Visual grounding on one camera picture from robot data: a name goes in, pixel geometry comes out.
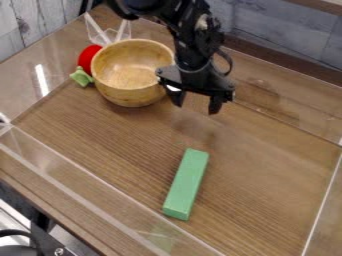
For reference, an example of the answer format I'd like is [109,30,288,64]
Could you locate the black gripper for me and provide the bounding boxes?
[155,65,236,115]

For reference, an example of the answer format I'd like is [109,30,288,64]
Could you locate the green rectangular stick block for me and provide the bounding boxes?
[162,148,210,221]

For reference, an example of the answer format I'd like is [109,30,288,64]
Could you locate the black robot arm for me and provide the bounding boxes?
[107,0,236,115]

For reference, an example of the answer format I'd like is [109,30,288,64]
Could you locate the brown wooden bowl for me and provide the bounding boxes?
[91,39,174,108]

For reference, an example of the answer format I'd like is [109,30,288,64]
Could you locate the red plush tomato toy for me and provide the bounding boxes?
[70,44,102,87]

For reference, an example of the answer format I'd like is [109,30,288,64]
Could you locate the clear acrylic table barrier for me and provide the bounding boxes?
[0,114,341,256]

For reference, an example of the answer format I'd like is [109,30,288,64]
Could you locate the clear acrylic corner bracket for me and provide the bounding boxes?
[85,13,131,46]

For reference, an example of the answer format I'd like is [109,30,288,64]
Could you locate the black table clamp mount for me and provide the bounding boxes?
[31,212,77,256]

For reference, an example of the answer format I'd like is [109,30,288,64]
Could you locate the black cable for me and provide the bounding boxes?
[0,229,42,256]

